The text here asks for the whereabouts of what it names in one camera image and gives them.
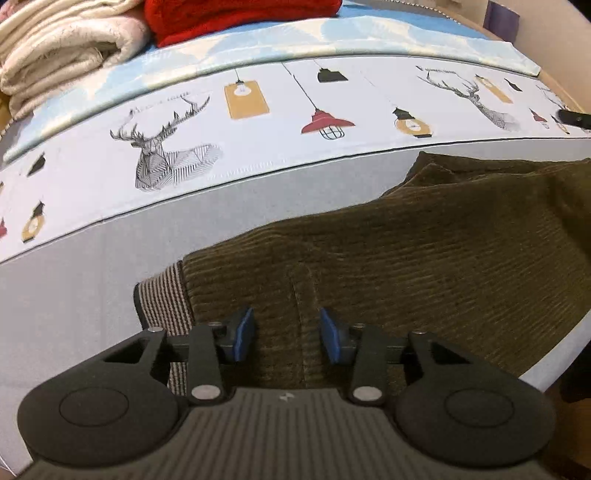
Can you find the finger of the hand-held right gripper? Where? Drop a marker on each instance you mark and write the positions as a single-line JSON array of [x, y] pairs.
[[577, 120]]

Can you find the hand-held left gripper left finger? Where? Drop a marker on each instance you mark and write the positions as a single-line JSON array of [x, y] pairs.
[[244, 334]]

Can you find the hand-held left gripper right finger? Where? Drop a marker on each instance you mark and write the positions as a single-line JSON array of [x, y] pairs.
[[328, 334]]

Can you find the purple box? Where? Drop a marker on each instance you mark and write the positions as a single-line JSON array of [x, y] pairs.
[[504, 16]]

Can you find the printed bed sheet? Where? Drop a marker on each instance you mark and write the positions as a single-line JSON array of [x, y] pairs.
[[277, 138]]

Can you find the light blue patterned blanket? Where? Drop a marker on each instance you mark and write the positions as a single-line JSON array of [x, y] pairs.
[[286, 39]]

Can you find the red folded blanket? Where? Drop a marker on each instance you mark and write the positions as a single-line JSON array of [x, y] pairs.
[[231, 16]]

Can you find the white fleece folded blanket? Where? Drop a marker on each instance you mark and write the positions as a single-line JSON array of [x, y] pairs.
[[60, 50]]

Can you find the wooden bed frame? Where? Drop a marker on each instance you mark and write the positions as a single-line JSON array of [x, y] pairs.
[[572, 92]]

